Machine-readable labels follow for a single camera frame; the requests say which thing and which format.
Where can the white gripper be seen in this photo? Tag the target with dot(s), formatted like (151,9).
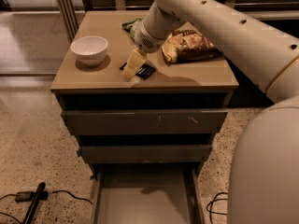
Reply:
(146,41)

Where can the dark blue rxbar wrapper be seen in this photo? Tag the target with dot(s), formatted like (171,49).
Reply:
(144,71)

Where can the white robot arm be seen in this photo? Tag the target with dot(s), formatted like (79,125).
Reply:
(264,177)

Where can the grey drawer cabinet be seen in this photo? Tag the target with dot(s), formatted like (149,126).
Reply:
(202,85)

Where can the top grey drawer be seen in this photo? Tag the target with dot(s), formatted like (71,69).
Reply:
(176,121)

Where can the middle grey drawer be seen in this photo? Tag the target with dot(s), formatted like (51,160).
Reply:
(145,154)

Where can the open bottom grey drawer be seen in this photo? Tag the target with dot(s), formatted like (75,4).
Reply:
(147,194)

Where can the green snack bag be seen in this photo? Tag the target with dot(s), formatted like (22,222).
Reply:
(131,26)

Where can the white ceramic bowl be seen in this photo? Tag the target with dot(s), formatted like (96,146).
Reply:
(90,50)

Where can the yellow brown chip bag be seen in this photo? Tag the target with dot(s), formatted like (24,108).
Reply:
(183,46)

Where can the black rod on floor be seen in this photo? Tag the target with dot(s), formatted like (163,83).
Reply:
(39,195)

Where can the black power adapter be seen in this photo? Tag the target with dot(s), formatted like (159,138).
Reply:
(24,196)

